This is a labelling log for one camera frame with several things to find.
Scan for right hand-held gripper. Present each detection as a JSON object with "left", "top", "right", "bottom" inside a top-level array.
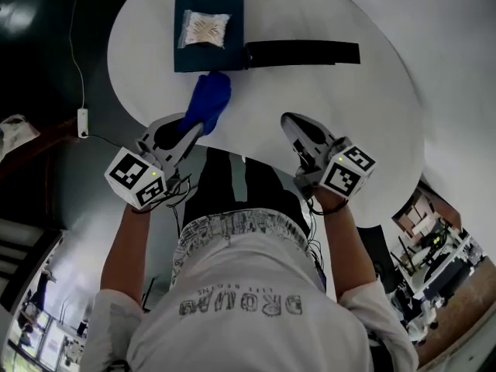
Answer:
[{"left": 280, "top": 112, "right": 377, "bottom": 200}]

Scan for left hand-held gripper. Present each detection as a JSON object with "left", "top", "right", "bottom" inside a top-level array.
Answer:
[{"left": 103, "top": 112, "right": 205, "bottom": 212}]

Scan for blue cloth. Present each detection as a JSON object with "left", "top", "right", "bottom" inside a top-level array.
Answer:
[{"left": 177, "top": 71, "right": 233, "bottom": 137}]

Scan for person's right forearm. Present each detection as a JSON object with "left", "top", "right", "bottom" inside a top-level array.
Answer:
[{"left": 309, "top": 187, "right": 383, "bottom": 305}]

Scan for person's left forearm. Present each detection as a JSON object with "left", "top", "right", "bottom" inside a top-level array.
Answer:
[{"left": 100, "top": 203, "right": 156, "bottom": 309}]

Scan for white round tabletop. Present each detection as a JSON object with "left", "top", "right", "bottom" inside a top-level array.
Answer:
[{"left": 106, "top": 0, "right": 427, "bottom": 232}]

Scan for black trousers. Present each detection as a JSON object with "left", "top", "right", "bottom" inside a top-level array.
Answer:
[{"left": 181, "top": 147, "right": 311, "bottom": 239}]

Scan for white power strip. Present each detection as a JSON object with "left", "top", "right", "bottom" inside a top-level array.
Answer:
[{"left": 76, "top": 107, "right": 90, "bottom": 140}]

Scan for clear bag of cotton swabs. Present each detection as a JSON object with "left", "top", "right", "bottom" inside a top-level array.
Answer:
[{"left": 177, "top": 9, "right": 233, "bottom": 50}]

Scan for dark teal flat case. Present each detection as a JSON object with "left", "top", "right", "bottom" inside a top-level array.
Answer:
[{"left": 173, "top": 0, "right": 247, "bottom": 74}]

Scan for brown wooden beam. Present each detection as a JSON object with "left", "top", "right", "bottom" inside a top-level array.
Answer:
[{"left": 0, "top": 116, "right": 81, "bottom": 180}]

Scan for brown shelf unit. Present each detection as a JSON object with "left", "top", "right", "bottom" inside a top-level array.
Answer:
[{"left": 391, "top": 180, "right": 463, "bottom": 247}]

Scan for pale crumpled bag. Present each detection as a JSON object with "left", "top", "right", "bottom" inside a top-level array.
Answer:
[{"left": 0, "top": 114, "right": 41, "bottom": 162}]

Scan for white printed t-shirt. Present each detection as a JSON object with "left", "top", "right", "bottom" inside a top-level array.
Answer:
[{"left": 87, "top": 207, "right": 420, "bottom": 372}]

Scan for left gripper black cables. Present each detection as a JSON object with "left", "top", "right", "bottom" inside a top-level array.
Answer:
[{"left": 153, "top": 170, "right": 195, "bottom": 239}]

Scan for gripper black cables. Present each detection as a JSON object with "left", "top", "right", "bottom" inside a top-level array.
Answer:
[
  {"left": 153, "top": 170, "right": 195, "bottom": 239},
  {"left": 304, "top": 191, "right": 350, "bottom": 286}
]

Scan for thin black floor cable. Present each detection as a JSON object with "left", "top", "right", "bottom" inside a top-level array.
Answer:
[{"left": 85, "top": 132, "right": 126, "bottom": 150}]

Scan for black strap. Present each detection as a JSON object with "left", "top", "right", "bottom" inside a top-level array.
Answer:
[{"left": 243, "top": 40, "right": 361, "bottom": 70}]

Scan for right gripper black cables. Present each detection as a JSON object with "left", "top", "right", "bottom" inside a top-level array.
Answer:
[{"left": 304, "top": 191, "right": 350, "bottom": 286}]

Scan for thin white cable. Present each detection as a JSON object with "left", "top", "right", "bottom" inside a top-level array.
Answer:
[{"left": 67, "top": 0, "right": 86, "bottom": 110}]

